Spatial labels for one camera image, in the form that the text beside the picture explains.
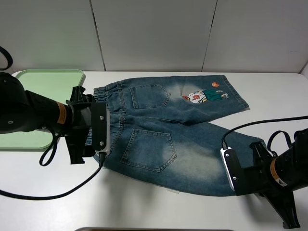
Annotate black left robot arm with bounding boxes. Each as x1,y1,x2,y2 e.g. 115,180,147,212
0,72,95,167

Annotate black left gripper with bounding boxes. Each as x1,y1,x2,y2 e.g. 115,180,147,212
65,86,95,165

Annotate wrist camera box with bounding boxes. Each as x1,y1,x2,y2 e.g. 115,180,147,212
91,102,110,153
220,147,247,196

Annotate children's blue denim shorts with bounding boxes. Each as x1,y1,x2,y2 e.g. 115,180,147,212
94,75,249,197

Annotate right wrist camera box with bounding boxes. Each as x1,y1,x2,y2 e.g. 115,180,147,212
220,147,247,196

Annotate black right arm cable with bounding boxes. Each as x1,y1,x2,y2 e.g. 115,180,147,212
221,115,308,157

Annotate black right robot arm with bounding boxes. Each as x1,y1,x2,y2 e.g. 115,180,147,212
244,129,308,229

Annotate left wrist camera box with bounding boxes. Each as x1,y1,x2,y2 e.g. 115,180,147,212
91,102,110,153

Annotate light green plastic tray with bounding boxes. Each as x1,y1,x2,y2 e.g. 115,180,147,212
0,70,85,151

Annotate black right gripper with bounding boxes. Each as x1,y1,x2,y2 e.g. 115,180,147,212
244,141,301,228

